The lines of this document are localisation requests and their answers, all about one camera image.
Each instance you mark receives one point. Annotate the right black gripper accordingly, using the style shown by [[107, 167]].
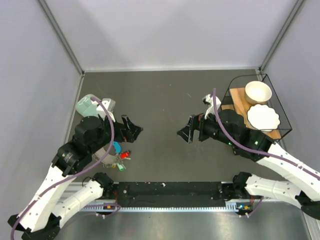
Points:
[[196, 122]]

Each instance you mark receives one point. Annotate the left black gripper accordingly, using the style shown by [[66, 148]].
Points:
[[130, 134]]

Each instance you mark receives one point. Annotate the red capped key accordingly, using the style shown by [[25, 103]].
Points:
[[126, 155]]

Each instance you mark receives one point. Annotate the metal keyring with blue handle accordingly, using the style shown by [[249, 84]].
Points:
[[110, 158]]

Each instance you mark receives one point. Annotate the green capped key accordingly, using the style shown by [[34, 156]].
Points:
[[121, 167]]

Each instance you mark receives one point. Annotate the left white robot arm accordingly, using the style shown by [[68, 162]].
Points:
[[46, 215]]

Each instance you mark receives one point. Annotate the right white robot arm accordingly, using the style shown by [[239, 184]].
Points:
[[301, 187]]

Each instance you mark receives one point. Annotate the lower wooden shelf board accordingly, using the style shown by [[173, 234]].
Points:
[[227, 107]]

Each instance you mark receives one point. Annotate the wooden shelf board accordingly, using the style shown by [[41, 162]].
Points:
[[241, 106], [227, 107]]

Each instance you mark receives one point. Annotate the mint green rectangular tray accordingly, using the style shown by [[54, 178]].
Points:
[[86, 107]]

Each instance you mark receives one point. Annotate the upper wooden shelf board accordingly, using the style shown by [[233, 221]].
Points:
[[241, 106]]

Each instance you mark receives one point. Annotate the white scalloped plate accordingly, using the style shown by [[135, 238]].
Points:
[[263, 118]]

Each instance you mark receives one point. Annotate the cream ceramic bowl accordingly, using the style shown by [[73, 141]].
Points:
[[257, 92]]

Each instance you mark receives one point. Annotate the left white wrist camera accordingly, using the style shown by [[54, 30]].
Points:
[[109, 105]]

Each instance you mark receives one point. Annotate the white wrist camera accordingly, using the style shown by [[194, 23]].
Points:
[[211, 102], [109, 105]]

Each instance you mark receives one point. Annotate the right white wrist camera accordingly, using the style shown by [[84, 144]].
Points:
[[211, 102]]

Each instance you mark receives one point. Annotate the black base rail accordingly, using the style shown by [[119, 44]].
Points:
[[171, 194]]

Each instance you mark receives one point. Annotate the black wire rack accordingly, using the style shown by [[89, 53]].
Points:
[[241, 81]]

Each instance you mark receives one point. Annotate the white slotted cable duct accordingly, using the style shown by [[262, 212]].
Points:
[[229, 207]]

